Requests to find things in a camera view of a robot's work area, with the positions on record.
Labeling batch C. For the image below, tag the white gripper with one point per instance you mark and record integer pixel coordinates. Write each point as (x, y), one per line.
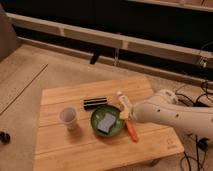
(126, 112)

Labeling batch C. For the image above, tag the orange pepper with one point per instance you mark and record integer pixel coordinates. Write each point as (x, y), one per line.
(131, 130)

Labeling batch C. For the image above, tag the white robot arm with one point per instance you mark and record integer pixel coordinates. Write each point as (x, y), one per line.
(163, 108)

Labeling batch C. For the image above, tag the white bottle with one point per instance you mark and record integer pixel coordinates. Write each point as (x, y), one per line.
(124, 100)

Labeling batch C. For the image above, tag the green bowl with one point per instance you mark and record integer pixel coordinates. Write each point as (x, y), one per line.
(99, 113)

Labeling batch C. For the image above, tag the blue grey sponge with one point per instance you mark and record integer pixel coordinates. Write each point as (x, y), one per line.
(106, 123)

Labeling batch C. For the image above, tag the wooden table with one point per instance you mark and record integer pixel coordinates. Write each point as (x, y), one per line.
(60, 149)

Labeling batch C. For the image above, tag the black striped block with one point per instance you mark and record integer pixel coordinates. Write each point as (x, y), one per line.
(93, 103)

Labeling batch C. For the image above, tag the black object on floor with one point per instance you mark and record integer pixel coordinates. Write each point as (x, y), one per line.
(4, 137)

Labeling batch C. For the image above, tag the black clip on rail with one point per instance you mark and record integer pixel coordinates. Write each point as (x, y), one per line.
(94, 58)

